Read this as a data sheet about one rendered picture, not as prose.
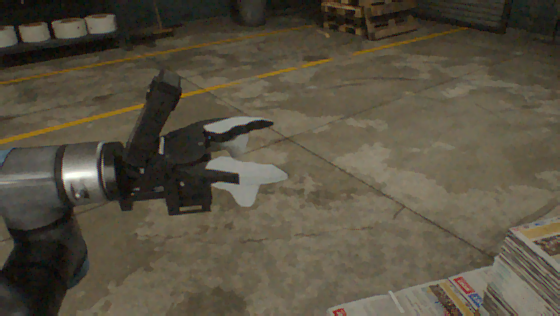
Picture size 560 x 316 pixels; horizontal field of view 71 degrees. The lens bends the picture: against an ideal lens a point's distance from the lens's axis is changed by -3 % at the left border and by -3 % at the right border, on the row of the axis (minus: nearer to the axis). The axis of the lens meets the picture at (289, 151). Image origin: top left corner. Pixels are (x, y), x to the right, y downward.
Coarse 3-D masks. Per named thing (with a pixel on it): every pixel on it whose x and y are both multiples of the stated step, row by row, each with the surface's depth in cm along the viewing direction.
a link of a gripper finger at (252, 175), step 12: (228, 156) 47; (216, 168) 45; (228, 168) 45; (240, 168) 45; (252, 168) 45; (264, 168) 45; (276, 168) 46; (240, 180) 45; (252, 180) 45; (264, 180) 45; (276, 180) 46; (240, 192) 47; (252, 192) 47; (240, 204) 48; (252, 204) 48
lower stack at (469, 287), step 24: (408, 288) 111; (432, 288) 111; (456, 288) 112; (480, 288) 111; (336, 312) 104; (360, 312) 104; (384, 312) 104; (408, 312) 104; (432, 312) 104; (456, 312) 104
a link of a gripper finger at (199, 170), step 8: (176, 168) 45; (184, 168) 45; (192, 168) 45; (200, 168) 45; (184, 176) 45; (192, 176) 44; (200, 176) 44; (208, 176) 44; (216, 176) 44; (224, 176) 44; (232, 176) 44; (200, 184) 45
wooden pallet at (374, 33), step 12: (372, 0) 605; (384, 0) 623; (408, 0) 645; (372, 12) 589; (384, 12) 607; (408, 12) 663; (372, 24) 606; (396, 24) 648; (408, 24) 649; (372, 36) 601; (384, 36) 612
